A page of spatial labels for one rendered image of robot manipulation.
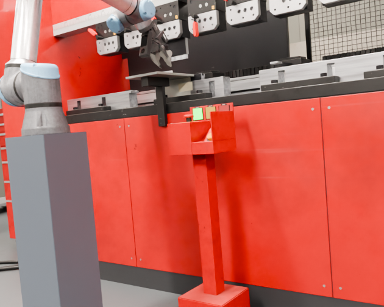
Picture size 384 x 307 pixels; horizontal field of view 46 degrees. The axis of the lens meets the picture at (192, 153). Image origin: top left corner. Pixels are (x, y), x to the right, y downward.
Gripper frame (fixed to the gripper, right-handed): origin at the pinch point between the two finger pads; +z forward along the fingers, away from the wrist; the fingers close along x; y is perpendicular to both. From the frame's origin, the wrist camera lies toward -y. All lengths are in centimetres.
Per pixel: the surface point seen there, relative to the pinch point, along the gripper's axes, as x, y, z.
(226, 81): -26.3, 1.1, 14.0
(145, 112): 9.6, -16.9, 12.6
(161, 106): -1.8, -17.2, 9.9
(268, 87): -50, -9, 13
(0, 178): 428, 81, 168
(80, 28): 62, 24, -18
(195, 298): -30, -83, 51
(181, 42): -3.9, 13.8, -2.4
